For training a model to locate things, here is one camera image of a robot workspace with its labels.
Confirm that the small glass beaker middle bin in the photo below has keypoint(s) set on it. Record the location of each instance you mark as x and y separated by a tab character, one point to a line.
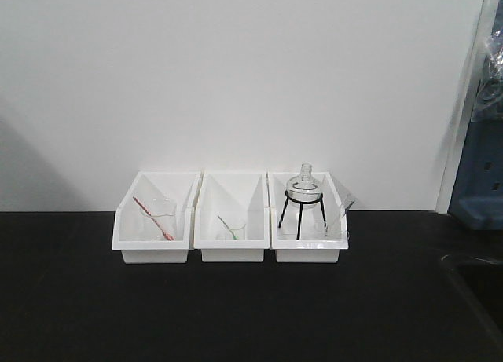
239	227

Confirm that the glass beaker in left bin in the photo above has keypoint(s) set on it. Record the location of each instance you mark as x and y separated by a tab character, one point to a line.
164	210

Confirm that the middle white plastic bin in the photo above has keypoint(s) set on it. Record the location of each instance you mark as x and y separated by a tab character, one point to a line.
242	195

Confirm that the white plastic bin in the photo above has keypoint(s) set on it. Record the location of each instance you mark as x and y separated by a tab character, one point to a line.
242	195
320	250
182	188

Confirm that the round glass flask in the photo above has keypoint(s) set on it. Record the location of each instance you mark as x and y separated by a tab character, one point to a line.
304	187

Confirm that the green stirring rod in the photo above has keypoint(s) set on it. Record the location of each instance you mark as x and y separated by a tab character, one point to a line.
230	230

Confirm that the right white plastic bin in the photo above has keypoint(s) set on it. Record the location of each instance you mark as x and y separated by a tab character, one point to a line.
320	250

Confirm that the black metal tripod stand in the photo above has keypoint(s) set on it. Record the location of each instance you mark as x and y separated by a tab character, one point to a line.
303	216

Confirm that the left white plastic bin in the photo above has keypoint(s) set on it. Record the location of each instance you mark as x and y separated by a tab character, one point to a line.
182	188

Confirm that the blue equipment at right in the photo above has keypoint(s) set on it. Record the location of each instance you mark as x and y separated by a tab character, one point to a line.
477	195

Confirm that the clear plastic bag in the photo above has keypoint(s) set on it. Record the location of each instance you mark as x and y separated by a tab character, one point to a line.
488	100

